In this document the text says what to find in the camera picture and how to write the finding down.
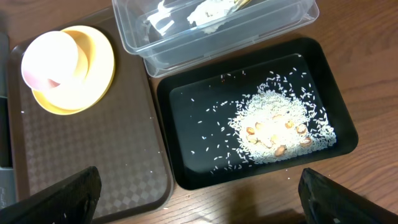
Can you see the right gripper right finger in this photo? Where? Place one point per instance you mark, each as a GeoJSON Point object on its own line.
{"type": "Point", "coordinates": [325, 201]}

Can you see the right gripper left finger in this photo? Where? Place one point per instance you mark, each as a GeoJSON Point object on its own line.
{"type": "Point", "coordinates": [72, 200]}

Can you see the rice and food scraps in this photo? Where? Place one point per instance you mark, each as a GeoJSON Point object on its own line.
{"type": "Point", "coordinates": [277, 119]}

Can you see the yellow plate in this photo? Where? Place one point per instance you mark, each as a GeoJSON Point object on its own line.
{"type": "Point", "coordinates": [86, 93]}

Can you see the white cup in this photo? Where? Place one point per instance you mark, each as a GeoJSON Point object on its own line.
{"type": "Point", "coordinates": [53, 40]}

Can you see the green snack wrapper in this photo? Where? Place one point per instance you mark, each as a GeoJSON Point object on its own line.
{"type": "Point", "coordinates": [241, 3]}

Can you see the white tissue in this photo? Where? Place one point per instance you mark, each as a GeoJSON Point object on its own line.
{"type": "Point", "coordinates": [211, 10]}

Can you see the grey plastic dish rack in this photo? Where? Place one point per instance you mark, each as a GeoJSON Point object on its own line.
{"type": "Point", "coordinates": [8, 192]}

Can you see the black tray bin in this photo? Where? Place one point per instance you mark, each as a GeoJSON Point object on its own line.
{"type": "Point", "coordinates": [234, 76]}

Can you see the clear plastic bin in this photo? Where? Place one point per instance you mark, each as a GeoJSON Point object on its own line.
{"type": "Point", "coordinates": [158, 31]}

